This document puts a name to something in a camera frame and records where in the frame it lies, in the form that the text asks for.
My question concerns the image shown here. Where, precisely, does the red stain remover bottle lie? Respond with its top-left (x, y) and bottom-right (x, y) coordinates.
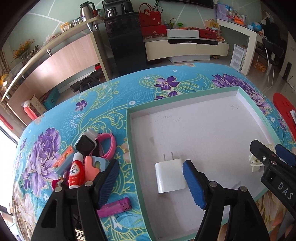
top-left (68, 152), bottom-right (85, 189)

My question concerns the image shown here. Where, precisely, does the orange flower bouquet vase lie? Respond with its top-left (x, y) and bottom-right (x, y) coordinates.
top-left (13, 39), bottom-right (35, 64)

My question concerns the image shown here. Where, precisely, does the wall mounted television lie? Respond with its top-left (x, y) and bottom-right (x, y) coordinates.
top-left (164, 0), bottom-right (214, 9)

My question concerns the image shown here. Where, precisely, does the red plastic stool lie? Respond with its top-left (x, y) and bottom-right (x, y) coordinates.
top-left (273, 92), bottom-right (295, 138)

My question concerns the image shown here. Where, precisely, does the teal storage crate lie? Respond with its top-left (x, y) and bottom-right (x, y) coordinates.
top-left (40, 87), bottom-right (60, 110)

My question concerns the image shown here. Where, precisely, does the cream TV stand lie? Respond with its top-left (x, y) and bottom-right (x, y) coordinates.
top-left (144, 37), bottom-right (229, 62)

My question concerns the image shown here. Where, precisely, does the teal shallow box tray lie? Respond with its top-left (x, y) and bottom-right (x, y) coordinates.
top-left (126, 87), bottom-right (280, 240)

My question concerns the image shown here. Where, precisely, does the white USB wall charger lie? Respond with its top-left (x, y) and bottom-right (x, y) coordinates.
top-left (154, 153), bottom-right (188, 194)

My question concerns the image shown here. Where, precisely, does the purple lighter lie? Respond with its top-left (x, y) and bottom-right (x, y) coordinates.
top-left (97, 197), bottom-right (132, 218)

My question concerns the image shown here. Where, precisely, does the pink blue foam toy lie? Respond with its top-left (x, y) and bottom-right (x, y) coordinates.
top-left (84, 156), bottom-right (109, 181)

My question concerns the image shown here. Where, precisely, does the white flat box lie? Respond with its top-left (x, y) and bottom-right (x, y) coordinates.
top-left (166, 29), bottom-right (199, 38)

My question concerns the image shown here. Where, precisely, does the black metal chair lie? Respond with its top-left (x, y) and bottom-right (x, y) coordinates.
top-left (254, 38), bottom-right (284, 86)

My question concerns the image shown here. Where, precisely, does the orange blue carrot knife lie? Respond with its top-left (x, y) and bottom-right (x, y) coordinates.
top-left (53, 146), bottom-right (75, 176)

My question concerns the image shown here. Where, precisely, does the black water dispenser cabinet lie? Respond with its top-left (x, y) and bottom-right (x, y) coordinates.
top-left (102, 1), bottom-right (147, 76)

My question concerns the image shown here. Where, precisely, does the gold patterned lighter box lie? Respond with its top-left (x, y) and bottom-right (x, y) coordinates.
top-left (75, 229), bottom-right (85, 241)

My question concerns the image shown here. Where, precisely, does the red handbag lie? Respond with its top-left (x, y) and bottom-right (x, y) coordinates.
top-left (138, 3), bottom-right (162, 27)

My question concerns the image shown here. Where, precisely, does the red gift box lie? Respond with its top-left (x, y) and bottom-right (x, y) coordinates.
top-left (141, 25), bottom-right (167, 39)

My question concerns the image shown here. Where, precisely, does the steel thermos jug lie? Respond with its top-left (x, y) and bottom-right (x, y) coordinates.
top-left (80, 1), bottom-right (96, 22)

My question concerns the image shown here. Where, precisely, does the wooden desk with shelf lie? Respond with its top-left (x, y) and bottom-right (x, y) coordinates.
top-left (3, 16), bottom-right (112, 126)

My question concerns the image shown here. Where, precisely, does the floral blue tablecloth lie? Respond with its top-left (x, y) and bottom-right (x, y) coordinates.
top-left (13, 63), bottom-right (295, 240)

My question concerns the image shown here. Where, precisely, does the white smartwatch black screen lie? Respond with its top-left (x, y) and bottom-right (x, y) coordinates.
top-left (74, 129), bottom-right (98, 156)

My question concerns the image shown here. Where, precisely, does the red gift bag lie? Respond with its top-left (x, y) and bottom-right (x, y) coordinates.
top-left (22, 95), bottom-right (47, 121)

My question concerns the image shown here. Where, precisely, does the pink pup toy figure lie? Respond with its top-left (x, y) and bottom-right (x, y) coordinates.
top-left (52, 178), bottom-right (68, 190)

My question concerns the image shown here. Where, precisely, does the black bag on floor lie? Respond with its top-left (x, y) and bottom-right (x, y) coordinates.
top-left (70, 70), bottom-right (104, 93)

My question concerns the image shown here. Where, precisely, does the white side desk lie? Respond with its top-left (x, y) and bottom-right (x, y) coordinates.
top-left (216, 19), bottom-right (263, 76)

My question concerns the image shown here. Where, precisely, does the white plastic clip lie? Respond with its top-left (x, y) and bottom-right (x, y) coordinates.
top-left (249, 144), bottom-right (275, 173)

